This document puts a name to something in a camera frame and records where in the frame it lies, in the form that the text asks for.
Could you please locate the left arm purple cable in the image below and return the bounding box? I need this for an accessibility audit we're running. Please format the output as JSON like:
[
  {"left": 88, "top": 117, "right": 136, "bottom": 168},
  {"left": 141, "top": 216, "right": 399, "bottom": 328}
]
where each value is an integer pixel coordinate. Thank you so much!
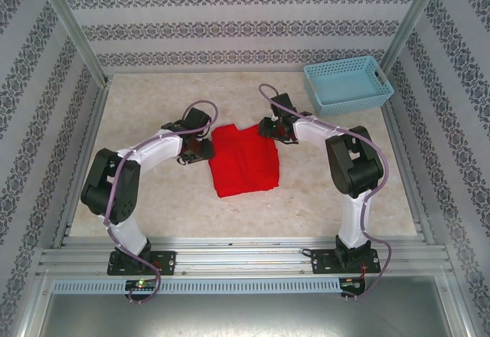
[{"left": 103, "top": 100, "right": 219, "bottom": 306}]

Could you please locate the blue plastic basket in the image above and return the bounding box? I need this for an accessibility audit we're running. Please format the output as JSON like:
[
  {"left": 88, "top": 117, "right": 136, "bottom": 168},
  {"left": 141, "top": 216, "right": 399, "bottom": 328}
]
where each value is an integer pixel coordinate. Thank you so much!
[{"left": 303, "top": 55, "right": 395, "bottom": 118}]

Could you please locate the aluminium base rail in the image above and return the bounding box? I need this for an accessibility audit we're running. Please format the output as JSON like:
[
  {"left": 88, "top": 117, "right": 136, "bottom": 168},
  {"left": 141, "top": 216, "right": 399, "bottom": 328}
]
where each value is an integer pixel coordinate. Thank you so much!
[{"left": 36, "top": 237, "right": 455, "bottom": 276}]

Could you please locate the aluminium frame post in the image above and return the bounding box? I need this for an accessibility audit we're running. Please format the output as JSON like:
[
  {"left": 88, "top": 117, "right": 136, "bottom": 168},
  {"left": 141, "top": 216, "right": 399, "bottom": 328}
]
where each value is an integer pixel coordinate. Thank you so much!
[
  {"left": 378, "top": 0, "right": 449, "bottom": 76},
  {"left": 32, "top": 0, "right": 110, "bottom": 83}
]

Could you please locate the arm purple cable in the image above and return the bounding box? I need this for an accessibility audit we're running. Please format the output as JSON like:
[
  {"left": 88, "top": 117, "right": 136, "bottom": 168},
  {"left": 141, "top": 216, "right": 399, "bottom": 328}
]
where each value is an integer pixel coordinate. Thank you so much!
[
  {"left": 103, "top": 100, "right": 219, "bottom": 306},
  {"left": 258, "top": 83, "right": 394, "bottom": 302}
]

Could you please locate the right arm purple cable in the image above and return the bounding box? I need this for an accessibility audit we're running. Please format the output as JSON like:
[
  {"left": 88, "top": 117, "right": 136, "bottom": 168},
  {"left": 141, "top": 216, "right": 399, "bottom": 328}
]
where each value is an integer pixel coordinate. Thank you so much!
[{"left": 258, "top": 83, "right": 394, "bottom": 302}]

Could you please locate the slotted grey cable duct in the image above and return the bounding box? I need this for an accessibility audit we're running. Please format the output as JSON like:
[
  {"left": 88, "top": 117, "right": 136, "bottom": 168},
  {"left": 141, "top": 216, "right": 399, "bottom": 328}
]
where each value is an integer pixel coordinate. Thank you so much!
[{"left": 51, "top": 278, "right": 341, "bottom": 295}]

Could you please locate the red t-shirt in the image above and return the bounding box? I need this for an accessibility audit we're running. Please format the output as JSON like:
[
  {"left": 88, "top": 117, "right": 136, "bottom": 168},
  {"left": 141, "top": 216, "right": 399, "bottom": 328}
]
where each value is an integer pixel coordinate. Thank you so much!
[{"left": 208, "top": 123, "right": 280, "bottom": 199}]

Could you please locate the aluminium side rail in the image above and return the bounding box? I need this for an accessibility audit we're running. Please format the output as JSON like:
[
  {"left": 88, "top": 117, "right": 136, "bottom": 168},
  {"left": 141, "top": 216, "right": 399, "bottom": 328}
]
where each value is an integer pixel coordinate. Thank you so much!
[
  {"left": 51, "top": 78, "right": 112, "bottom": 249},
  {"left": 382, "top": 99, "right": 437, "bottom": 246}
]

